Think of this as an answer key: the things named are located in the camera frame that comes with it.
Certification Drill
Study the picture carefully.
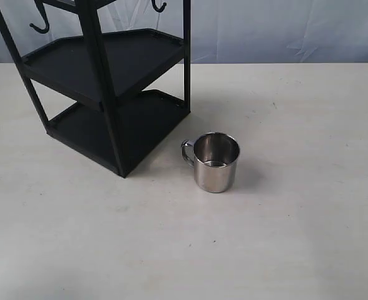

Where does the black three-tier metal rack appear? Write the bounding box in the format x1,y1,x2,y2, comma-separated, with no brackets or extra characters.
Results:
0,1,191,178

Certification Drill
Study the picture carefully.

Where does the stainless steel mug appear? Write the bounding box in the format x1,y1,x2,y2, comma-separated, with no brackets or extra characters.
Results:
181,132,240,193

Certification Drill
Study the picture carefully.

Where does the black metal hook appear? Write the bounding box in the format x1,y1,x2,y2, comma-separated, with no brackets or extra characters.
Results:
29,0,55,34
151,0,167,13

